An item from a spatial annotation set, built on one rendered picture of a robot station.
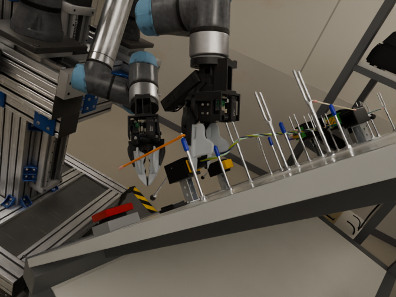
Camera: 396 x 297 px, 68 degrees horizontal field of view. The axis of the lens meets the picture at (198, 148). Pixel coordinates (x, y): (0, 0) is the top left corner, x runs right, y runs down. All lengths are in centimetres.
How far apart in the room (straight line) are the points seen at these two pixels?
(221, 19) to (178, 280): 65
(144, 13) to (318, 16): 252
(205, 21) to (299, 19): 252
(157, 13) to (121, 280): 62
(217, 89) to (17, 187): 134
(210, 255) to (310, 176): 78
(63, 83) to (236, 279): 79
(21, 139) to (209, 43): 116
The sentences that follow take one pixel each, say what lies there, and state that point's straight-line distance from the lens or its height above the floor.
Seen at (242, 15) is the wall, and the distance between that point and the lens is 312.
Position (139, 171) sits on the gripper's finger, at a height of 107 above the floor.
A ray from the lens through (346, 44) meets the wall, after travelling 306.
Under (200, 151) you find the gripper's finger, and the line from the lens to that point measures 55.
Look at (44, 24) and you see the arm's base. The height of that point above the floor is 121.
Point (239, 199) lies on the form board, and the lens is 24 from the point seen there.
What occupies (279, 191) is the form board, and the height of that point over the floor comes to 136.
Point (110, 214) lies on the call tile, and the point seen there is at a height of 113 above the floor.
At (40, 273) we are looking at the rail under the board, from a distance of 73.
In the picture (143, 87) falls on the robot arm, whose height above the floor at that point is 121.
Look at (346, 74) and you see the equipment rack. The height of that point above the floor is 139.
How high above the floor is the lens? 146
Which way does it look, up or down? 26 degrees down
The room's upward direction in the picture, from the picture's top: 23 degrees clockwise
